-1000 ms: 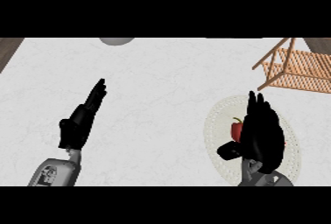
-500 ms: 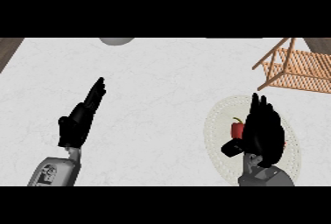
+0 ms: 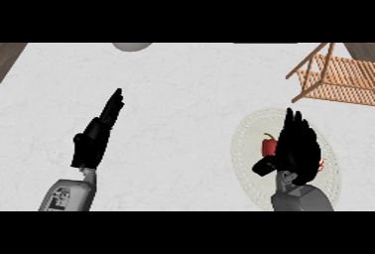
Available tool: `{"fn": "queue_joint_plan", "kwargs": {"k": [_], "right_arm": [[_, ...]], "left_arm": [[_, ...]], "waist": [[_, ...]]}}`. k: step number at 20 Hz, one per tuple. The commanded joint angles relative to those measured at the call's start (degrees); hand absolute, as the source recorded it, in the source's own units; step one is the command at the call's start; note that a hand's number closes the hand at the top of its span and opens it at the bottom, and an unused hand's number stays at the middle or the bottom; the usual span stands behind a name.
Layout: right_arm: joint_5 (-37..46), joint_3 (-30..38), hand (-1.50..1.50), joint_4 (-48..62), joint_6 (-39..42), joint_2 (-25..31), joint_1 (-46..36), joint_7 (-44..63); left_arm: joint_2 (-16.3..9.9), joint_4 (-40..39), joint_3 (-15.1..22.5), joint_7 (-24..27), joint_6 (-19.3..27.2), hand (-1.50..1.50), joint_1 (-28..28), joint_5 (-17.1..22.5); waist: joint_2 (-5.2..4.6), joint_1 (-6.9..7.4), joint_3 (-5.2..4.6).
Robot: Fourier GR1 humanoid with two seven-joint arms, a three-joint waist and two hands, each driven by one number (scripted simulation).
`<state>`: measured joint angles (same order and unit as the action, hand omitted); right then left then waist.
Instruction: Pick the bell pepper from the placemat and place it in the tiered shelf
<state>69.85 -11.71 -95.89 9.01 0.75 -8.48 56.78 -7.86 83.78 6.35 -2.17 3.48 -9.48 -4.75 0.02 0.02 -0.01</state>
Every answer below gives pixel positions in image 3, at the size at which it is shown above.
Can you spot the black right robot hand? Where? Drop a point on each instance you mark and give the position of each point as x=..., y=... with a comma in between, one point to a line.
x=296, y=149

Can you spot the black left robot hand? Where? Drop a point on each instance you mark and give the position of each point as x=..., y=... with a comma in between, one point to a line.
x=94, y=135

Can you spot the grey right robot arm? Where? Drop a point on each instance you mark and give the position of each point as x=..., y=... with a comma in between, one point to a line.
x=295, y=195

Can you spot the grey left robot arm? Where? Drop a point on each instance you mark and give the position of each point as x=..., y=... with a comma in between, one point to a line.
x=72, y=193

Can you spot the red bell pepper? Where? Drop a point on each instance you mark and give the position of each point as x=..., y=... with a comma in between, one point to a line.
x=268, y=145

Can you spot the wooden tiered shelf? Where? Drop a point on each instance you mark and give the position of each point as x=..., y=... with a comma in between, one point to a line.
x=336, y=77

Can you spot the grey round object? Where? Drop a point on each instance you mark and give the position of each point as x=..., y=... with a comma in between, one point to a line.
x=131, y=46

